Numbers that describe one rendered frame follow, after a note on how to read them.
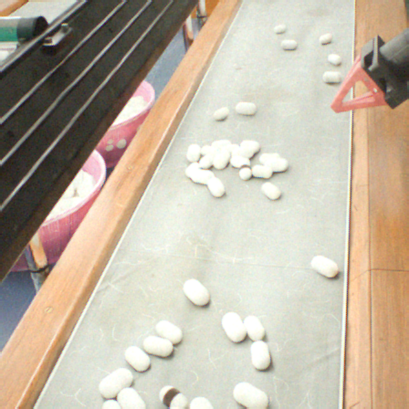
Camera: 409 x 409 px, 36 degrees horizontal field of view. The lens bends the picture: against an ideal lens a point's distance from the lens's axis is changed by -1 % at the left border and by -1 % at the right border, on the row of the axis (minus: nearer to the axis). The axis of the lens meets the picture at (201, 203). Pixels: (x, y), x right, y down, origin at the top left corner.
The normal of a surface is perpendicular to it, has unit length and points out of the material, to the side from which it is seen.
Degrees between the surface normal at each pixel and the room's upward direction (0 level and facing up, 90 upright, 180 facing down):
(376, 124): 0
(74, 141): 57
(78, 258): 0
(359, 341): 45
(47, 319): 0
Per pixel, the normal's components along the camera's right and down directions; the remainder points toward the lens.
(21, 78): 0.78, -0.40
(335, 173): -0.09, -0.83
